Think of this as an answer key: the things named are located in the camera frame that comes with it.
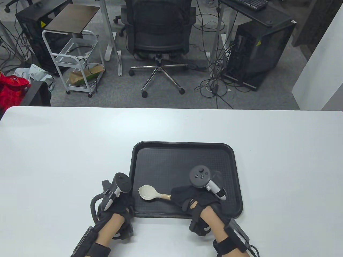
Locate person's right hand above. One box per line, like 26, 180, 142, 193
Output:
171, 185, 223, 217

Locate person's left hand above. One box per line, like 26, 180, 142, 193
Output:
94, 192, 135, 233

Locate white pot brush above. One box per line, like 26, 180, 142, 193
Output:
138, 185, 172, 201

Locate black plastic tray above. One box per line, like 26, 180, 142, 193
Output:
129, 141, 244, 218

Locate person's right forearm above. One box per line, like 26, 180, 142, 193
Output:
200, 205, 251, 257

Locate person's left forearm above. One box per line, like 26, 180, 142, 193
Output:
86, 214, 125, 257

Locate black white handheld controller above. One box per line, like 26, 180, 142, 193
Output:
90, 173, 132, 222
189, 166, 227, 201

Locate black wrist sensor pack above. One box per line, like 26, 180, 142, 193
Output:
213, 218, 251, 257
72, 226, 111, 257

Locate brown paper bag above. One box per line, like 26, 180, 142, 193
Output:
69, 65, 105, 86

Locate black chair back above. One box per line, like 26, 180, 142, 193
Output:
21, 81, 52, 107

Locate red bag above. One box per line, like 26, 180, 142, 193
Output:
0, 72, 31, 109

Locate grey plastic bag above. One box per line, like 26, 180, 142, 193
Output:
13, 64, 56, 90

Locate black mesh office chair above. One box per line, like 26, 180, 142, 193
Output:
120, 0, 197, 98

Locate black computer tower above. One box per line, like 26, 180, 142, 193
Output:
15, 0, 73, 77
222, 18, 297, 91

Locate white desk leg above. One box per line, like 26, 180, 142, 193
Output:
206, 0, 227, 63
98, 0, 124, 77

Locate black chair wheel base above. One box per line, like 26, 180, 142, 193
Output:
4, 0, 34, 13
114, 15, 126, 37

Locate brown board table top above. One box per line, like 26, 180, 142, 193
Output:
44, 4, 100, 35

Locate black desk top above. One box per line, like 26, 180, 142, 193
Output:
218, 0, 294, 27

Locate black keyboard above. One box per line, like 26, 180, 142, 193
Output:
230, 0, 268, 12

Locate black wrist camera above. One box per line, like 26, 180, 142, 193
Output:
189, 217, 211, 236
111, 216, 134, 240

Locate black glove cable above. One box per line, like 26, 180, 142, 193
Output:
247, 244, 261, 257

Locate tangle of black cables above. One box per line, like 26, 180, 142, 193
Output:
194, 40, 258, 109
0, 19, 36, 75

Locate white rolling wire cart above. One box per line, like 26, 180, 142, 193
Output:
42, 29, 105, 98

